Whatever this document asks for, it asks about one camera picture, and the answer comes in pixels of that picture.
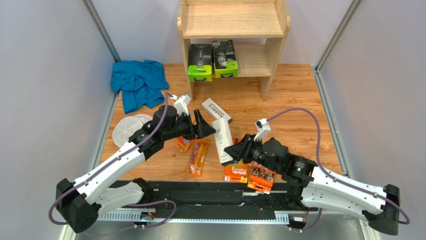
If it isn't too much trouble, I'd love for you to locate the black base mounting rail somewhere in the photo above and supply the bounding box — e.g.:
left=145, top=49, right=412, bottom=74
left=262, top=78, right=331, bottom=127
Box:
left=96, top=179, right=320, bottom=227

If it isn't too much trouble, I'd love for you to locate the white Harry's razor box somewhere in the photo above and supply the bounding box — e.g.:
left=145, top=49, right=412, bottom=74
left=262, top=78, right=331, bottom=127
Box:
left=201, top=98, right=233, bottom=123

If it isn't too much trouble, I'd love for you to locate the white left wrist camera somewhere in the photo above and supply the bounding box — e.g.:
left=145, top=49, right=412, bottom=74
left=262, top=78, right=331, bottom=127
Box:
left=170, top=94, right=192, bottom=115

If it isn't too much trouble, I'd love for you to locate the blue crumpled cloth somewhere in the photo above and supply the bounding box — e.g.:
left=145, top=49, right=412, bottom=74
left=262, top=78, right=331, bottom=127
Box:
left=110, top=60, right=169, bottom=114

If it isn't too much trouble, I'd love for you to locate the long orange Bic razor bag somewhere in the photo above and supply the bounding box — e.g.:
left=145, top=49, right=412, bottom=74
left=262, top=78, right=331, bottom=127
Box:
left=184, top=139, right=211, bottom=176

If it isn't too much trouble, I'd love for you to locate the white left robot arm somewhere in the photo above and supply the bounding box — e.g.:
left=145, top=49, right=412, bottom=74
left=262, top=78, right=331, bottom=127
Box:
left=48, top=104, right=216, bottom=234

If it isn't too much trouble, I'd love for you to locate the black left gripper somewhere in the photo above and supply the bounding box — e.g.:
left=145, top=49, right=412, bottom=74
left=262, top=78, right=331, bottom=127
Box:
left=162, top=109, right=217, bottom=141

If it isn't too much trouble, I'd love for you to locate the green black razor box left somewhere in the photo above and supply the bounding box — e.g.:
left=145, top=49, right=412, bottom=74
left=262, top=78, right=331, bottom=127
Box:
left=188, top=44, right=213, bottom=82

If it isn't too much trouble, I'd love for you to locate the green black razor box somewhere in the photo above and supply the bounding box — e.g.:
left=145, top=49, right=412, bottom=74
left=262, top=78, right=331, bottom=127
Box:
left=188, top=44, right=213, bottom=82
left=212, top=39, right=239, bottom=79

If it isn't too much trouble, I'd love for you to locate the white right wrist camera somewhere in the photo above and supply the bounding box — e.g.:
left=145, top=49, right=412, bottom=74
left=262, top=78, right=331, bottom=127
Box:
left=254, top=118, right=271, bottom=141

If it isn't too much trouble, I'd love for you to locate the orange Gillette Fusion5 razor box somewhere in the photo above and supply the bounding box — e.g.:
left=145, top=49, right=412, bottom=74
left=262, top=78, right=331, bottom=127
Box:
left=223, top=153, right=249, bottom=184

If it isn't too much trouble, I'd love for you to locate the wooden two-tier shelf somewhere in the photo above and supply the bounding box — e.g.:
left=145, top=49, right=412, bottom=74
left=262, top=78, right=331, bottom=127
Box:
left=177, top=0, right=292, bottom=101

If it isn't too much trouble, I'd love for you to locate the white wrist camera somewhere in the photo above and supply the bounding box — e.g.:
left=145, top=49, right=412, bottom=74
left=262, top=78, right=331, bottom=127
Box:
left=170, top=94, right=192, bottom=115
left=254, top=118, right=271, bottom=141

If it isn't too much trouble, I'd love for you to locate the green black razor box right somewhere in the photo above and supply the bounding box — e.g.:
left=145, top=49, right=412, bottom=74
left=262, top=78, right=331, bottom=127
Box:
left=212, top=39, right=239, bottom=79

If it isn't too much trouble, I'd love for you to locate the orange Gillette cartridge box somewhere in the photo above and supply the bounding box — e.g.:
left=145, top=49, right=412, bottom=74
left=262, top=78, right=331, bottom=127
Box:
left=247, top=163, right=276, bottom=194

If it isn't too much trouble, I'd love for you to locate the tall white razor box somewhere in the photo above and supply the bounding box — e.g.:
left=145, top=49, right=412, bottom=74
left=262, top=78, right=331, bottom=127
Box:
left=212, top=118, right=234, bottom=166

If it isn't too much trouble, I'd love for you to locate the white round mesh lid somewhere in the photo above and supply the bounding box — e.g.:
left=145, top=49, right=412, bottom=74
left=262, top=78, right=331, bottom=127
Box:
left=112, top=113, right=153, bottom=148

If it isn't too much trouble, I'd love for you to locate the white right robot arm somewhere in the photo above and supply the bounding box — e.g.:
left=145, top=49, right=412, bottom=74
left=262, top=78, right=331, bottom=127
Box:
left=224, top=134, right=400, bottom=236

